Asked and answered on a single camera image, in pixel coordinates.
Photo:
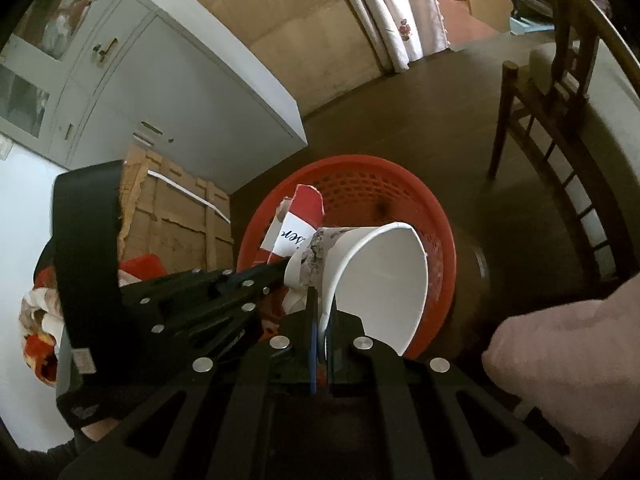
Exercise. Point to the person's left forearm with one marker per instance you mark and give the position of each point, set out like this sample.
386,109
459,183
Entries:
40,460

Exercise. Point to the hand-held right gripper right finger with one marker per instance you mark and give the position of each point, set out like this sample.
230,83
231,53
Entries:
330,357

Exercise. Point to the large brown cardboard sheet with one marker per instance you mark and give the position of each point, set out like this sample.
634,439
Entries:
320,45

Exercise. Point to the wooden chair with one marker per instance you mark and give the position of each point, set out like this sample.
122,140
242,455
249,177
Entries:
570,25

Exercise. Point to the white floral curtain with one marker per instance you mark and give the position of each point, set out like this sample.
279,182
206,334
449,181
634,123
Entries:
400,10

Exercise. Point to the pink cloth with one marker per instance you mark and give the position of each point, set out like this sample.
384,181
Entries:
565,360

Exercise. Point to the orange plastic basket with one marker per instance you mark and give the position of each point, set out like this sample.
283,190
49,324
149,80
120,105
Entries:
370,185

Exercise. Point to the grey metal cabinet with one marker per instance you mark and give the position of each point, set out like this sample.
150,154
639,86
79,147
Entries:
175,85

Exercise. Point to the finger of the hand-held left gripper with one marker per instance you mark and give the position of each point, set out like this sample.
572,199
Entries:
235,280
220,322

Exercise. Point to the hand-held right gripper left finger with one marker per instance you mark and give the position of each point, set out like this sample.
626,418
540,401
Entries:
312,352

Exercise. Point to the red and white cloth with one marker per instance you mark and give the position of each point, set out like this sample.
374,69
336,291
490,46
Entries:
40,310

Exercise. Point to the white paper cup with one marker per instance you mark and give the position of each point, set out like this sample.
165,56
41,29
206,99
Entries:
380,285

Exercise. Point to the red and white torn carton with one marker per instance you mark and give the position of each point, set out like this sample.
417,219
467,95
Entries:
305,210

